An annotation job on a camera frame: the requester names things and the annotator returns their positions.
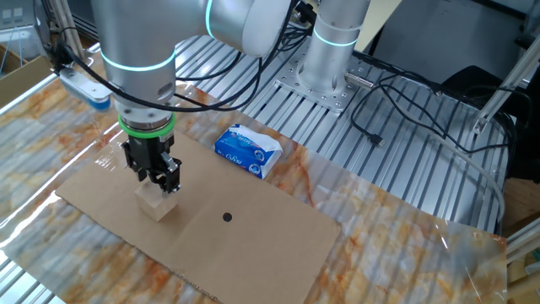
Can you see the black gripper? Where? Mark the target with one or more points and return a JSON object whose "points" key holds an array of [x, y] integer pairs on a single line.
{"points": [[147, 152]]}

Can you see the light wooden block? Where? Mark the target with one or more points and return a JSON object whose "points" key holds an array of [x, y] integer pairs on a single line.
{"points": [[156, 207]]}

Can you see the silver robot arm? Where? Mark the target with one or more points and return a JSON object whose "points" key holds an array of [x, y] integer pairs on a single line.
{"points": [[139, 42]]}

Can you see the black round dot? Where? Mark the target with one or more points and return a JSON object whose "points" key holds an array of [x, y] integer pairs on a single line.
{"points": [[227, 217]]}

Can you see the blue tissue pack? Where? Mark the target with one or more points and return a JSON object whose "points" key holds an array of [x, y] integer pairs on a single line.
{"points": [[246, 150]]}

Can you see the brown cardboard sheet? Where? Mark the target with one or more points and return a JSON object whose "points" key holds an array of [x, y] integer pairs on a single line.
{"points": [[253, 253]]}

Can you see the open cardboard box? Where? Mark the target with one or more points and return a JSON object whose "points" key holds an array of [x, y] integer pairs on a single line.
{"points": [[25, 80]]}

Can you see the marble pattern plastic sheet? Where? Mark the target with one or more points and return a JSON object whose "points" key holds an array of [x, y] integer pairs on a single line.
{"points": [[401, 262]]}

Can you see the black bag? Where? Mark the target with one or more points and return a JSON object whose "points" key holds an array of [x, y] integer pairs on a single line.
{"points": [[523, 148]]}

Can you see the aluminium frame post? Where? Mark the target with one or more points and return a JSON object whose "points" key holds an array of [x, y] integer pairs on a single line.
{"points": [[502, 93], [67, 25]]}

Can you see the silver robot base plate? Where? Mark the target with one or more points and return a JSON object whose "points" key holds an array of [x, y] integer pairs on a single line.
{"points": [[333, 99]]}

